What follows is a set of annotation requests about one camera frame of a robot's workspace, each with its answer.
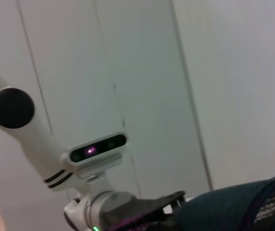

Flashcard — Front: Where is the dark teal lunch bag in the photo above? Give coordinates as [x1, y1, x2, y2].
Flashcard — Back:
[173, 168, 275, 231]

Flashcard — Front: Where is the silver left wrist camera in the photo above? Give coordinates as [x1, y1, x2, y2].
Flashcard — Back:
[60, 131, 129, 180]

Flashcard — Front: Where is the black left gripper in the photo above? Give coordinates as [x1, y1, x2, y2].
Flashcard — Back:
[98, 191, 187, 231]

